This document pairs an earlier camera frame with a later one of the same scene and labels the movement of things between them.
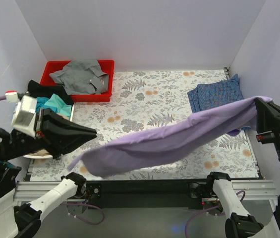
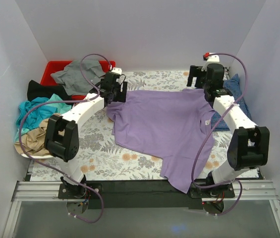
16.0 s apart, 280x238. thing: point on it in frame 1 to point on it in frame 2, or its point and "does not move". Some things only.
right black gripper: (277, 121) to (195, 75)
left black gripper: (46, 132) to (121, 91)
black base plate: (156, 194) does not move
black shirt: (47, 91) does not move
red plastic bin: (107, 66) does not move
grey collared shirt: (83, 77) does not move
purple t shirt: (231, 118) to (173, 125)
